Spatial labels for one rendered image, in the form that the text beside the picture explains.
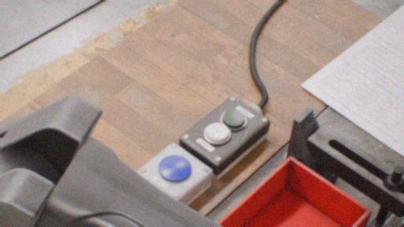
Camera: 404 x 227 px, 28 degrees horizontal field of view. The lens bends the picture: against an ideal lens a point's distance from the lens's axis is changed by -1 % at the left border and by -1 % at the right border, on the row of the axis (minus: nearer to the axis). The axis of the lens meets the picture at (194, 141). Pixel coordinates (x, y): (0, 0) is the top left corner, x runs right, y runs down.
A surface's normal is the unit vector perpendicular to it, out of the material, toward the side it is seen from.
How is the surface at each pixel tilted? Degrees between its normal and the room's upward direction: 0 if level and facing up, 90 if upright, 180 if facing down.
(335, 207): 90
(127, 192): 20
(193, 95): 0
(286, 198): 0
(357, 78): 1
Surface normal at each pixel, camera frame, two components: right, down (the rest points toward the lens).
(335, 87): 0.07, -0.65
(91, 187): 0.36, -0.51
